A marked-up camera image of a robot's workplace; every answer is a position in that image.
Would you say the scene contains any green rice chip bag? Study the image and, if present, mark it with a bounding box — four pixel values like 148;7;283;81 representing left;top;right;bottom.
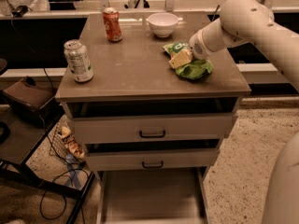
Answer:
163;42;213;80

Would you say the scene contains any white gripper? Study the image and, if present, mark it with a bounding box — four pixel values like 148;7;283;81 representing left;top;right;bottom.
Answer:
169;27;219;69

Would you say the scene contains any brown bag on side table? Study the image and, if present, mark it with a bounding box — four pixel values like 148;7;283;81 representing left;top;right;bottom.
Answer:
1;77;59;126

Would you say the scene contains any white bowl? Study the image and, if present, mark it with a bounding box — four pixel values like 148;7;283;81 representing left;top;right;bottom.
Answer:
148;12;178;38

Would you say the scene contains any top drawer with black handle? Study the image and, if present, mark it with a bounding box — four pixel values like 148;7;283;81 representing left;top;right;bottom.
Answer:
68;113;236;144

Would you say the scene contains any snack bag in basket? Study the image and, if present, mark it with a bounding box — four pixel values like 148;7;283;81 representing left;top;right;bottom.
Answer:
61;126;85;160

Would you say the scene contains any middle drawer with black handle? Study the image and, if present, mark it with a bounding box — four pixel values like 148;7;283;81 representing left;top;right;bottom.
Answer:
86;148;219;171

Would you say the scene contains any drawer with black handle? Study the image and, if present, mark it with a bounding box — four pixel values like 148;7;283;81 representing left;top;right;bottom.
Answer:
86;148;219;171
68;113;236;144

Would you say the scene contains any black side table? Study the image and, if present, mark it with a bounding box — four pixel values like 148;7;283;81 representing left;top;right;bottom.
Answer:
0;107;97;224

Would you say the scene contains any wire basket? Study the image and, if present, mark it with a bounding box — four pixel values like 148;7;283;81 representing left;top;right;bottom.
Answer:
50;116;85;163

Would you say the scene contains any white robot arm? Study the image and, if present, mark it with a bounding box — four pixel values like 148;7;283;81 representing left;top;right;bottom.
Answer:
184;0;299;224

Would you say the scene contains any black floor cable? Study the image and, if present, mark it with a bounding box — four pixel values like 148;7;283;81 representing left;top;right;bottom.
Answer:
39;68;92;224

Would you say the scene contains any grey drawer cabinet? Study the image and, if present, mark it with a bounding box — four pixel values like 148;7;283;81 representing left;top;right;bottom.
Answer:
54;11;252;224

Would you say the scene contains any open bottom drawer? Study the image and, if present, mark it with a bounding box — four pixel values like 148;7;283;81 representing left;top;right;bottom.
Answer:
96;168;211;224

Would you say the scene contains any silver green soda can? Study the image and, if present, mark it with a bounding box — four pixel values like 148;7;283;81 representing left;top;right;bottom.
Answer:
64;39;93;82

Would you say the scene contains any orange soda can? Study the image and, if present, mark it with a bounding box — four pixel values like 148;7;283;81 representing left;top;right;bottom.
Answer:
103;7;122;42

